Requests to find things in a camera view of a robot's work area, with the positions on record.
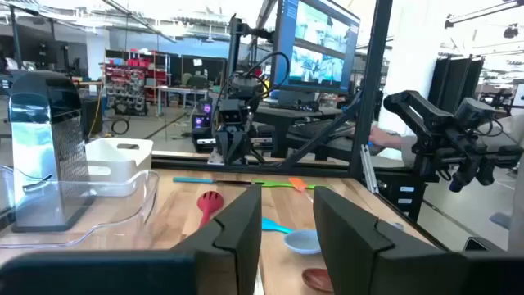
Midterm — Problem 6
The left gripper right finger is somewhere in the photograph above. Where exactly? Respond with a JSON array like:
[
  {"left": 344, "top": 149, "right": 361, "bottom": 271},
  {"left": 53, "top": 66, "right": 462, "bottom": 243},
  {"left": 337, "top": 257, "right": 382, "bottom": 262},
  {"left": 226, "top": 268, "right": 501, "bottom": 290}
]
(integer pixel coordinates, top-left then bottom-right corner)
[{"left": 313, "top": 186, "right": 466, "bottom": 295}]

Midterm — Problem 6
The white plastic bin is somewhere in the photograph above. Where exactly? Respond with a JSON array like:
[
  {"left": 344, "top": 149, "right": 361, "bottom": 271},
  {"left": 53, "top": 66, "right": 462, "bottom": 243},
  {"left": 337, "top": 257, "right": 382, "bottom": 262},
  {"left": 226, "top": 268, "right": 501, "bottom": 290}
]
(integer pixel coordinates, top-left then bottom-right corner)
[{"left": 84, "top": 138, "right": 155, "bottom": 197}]

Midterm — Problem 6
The red parts shelf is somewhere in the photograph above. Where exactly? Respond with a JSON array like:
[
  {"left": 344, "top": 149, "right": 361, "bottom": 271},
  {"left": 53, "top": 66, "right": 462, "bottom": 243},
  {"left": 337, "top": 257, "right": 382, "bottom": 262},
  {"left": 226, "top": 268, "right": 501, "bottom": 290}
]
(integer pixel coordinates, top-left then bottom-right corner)
[{"left": 102, "top": 51, "right": 172, "bottom": 116}]

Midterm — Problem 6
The black trash bin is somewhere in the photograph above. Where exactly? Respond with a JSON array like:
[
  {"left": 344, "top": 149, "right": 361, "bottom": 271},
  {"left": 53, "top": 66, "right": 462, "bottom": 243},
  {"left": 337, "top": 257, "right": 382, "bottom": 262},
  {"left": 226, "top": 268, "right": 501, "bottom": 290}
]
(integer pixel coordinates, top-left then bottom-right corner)
[{"left": 79, "top": 96, "right": 103, "bottom": 136}]

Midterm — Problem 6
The green silicone spatula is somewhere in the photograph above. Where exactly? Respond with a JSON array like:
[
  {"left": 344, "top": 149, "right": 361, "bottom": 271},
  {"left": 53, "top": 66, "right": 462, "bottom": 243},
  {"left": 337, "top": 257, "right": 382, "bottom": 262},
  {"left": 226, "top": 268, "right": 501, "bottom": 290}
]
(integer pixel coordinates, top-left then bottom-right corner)
[{"left": 251, "top": 179, "right": 328, "bottom": 191}]

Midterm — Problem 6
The computer monitor blue screen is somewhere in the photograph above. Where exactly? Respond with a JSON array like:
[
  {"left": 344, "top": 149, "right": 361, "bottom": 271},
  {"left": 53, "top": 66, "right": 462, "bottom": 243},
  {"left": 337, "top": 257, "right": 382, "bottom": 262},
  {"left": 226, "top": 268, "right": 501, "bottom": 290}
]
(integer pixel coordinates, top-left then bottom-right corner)
[{"left": 270, "top": 0, "right": 362, "bottom": 96}]

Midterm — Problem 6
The steel box grater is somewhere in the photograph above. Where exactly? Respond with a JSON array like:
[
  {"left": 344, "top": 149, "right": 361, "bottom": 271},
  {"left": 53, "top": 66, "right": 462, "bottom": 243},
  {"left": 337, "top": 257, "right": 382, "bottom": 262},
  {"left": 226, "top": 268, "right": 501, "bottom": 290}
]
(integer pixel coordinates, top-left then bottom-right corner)
[{"left": 7, "top": 70, "right": 97, "bottom": 234}]

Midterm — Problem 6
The silver frame bracket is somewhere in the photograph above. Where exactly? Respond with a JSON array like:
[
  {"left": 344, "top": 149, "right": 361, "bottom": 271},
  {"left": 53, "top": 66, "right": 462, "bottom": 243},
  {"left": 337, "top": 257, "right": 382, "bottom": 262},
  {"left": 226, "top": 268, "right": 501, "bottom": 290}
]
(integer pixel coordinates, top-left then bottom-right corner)
[{"left": 359, "top": 145, "right": 380, "bottom": 194}]

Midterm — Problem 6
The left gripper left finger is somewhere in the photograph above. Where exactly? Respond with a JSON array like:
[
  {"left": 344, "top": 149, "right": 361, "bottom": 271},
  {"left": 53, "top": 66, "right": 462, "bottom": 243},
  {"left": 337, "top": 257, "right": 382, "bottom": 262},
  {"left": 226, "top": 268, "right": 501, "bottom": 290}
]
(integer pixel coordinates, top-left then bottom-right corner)
[{"left": 171, "top": 184, "right": 264, "bottom": 295}]

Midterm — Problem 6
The copper metal spoon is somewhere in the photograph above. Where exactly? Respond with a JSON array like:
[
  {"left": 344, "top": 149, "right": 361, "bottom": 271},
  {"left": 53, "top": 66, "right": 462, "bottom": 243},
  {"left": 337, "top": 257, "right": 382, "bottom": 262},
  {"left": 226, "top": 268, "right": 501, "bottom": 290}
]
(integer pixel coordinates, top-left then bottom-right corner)
[{"left": 301, "top": 267, "right": 335, "bottom": 294}]

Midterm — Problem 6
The red slotted spoon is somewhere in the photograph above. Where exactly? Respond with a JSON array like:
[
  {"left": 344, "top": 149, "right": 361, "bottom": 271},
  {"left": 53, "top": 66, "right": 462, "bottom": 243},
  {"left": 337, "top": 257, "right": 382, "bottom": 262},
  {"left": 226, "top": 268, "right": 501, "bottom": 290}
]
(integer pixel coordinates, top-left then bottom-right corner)
[{"left": 196, "top": 190, "right": 225, "bottom": 229}]

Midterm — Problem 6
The black desk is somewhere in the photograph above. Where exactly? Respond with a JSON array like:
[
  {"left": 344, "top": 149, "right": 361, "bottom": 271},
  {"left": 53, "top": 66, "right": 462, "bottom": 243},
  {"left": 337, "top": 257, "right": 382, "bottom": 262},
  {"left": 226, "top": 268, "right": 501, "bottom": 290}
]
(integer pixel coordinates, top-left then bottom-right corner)
[{"left": 252, "top": 102, "right": 388, "bottom": 163}]

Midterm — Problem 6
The person's hand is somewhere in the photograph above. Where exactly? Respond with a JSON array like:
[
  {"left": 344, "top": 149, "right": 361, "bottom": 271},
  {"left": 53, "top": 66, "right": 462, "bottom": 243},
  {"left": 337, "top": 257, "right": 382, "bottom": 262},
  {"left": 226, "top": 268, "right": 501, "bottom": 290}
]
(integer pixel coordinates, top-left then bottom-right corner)
[{"left": 368, "top": 125, "right": 404, "bottom": 151}]

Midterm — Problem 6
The black keyboard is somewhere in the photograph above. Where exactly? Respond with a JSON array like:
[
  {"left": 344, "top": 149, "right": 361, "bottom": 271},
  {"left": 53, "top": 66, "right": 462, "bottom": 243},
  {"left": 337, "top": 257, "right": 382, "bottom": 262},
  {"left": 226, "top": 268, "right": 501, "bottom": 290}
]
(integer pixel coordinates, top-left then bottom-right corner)
[{"left": 286, "top": 118, "right": 358, "bottom": 140}]

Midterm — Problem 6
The black partition screen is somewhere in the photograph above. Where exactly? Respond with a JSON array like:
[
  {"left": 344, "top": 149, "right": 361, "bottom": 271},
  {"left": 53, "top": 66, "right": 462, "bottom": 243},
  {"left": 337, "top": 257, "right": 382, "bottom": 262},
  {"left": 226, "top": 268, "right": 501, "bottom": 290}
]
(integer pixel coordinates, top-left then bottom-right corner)
[{"left": 427, "top": 55, "right": 486, "bottom": 120}]

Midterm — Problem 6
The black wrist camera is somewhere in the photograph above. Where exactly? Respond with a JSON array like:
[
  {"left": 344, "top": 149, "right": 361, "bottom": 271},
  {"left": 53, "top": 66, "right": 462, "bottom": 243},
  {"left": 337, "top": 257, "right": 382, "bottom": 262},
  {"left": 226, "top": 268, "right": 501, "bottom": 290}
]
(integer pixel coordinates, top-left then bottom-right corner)
[{"left": 219, "top": 98, "right": 247, "bottom": 125}]

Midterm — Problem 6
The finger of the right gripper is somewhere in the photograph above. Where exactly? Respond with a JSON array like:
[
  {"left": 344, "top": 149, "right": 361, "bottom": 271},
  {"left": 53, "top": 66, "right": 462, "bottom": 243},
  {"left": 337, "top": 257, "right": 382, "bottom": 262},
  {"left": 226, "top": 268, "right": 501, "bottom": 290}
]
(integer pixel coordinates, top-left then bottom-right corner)
[
  {"left": 233, "top": 141, "right": 251, "bottom": 165},
  {"left": 215, "top": 141, "right": 231, "bottom": 165}
]

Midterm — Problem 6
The black coiled floor cable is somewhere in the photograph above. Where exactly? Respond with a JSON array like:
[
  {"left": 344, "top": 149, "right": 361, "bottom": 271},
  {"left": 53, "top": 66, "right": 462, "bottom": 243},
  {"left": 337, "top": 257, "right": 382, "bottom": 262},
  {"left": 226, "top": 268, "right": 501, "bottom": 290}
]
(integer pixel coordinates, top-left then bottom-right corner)
[{"left": 110, "top": 116, "right": 130, "bottom": 136}]

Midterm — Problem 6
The orange silicone spatula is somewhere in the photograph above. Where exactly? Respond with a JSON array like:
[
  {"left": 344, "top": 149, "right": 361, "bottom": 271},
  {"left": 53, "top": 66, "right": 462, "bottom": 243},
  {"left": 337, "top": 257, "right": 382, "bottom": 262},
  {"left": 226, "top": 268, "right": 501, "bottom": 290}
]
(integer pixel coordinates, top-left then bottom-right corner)
[{"left": 287, "top": 176, "right": 309, "bottom": 193}]

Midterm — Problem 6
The black computer tower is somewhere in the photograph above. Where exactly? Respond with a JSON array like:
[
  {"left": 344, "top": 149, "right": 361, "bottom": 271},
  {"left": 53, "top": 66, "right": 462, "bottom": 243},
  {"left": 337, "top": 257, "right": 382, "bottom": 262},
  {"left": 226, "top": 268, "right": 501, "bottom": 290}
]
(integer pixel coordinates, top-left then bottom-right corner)
[{"left": 191, "top": 98, "right": 217, "bottom": 153}]

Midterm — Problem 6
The tall clear plastic bin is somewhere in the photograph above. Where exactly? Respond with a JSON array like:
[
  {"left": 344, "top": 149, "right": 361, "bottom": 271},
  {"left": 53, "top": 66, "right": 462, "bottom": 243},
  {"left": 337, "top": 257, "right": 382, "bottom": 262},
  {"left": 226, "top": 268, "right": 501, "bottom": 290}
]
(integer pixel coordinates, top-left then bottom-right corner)
[{"left": 0, "top": 163, "right": 160, "bottom": 250}]

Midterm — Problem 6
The grey-blue silicone spoon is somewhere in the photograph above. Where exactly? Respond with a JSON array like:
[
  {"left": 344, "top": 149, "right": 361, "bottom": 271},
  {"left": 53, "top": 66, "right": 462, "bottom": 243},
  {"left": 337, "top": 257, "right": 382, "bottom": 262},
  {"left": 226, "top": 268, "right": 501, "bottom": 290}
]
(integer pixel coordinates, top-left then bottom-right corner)
[{"left": 282, "top": 229, "right": 323, "bottom": 256}]

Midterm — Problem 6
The black aluminium rig frame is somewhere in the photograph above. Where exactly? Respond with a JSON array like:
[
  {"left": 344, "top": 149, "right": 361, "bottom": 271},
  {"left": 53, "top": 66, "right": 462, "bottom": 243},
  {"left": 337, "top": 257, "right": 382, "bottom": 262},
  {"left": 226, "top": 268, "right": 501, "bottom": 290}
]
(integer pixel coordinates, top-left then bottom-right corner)
[{"left": 151, "top": 0, "right": 451, "bottom": 251}]

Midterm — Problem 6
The teal handled knife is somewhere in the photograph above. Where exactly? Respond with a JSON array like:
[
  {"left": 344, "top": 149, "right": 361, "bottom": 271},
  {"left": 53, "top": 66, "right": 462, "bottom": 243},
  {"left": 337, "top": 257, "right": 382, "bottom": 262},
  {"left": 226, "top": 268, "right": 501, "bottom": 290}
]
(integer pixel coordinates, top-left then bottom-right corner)
[{"left": 172, "top": 176, "right": 253, "bottom": 186}]

